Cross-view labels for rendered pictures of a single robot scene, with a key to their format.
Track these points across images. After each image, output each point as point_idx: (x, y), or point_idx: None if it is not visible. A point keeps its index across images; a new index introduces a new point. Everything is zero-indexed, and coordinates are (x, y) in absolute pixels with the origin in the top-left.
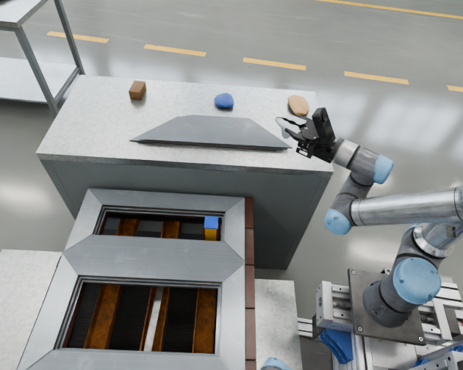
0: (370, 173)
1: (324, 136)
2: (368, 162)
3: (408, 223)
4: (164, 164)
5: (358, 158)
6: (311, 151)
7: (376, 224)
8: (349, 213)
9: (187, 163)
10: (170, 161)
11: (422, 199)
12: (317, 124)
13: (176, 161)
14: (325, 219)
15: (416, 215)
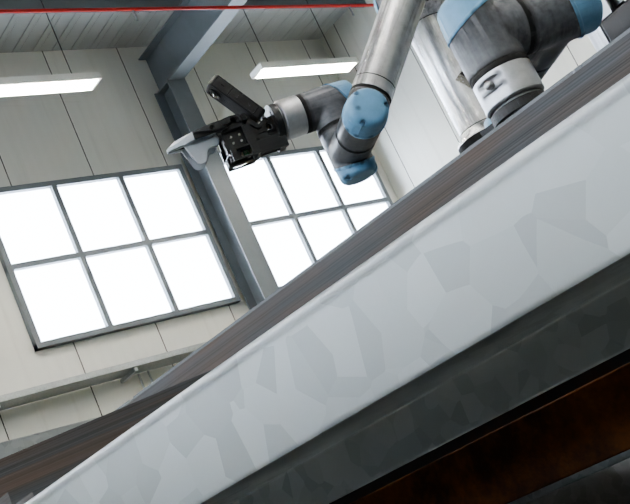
0: (334, 93)
1: (246, 99)
2: (319, 88)
3: (407, 31)
4: (5, 454)
5: (305, 93)
6: (252, 134)
7: (392, 64)
8: (361, 86)
9: (60, 430)
10: (17, 440)
11: (383, 2)
12: (224, 87)
13: (31, 435)
14: (350, 108)
15: (397, 10)
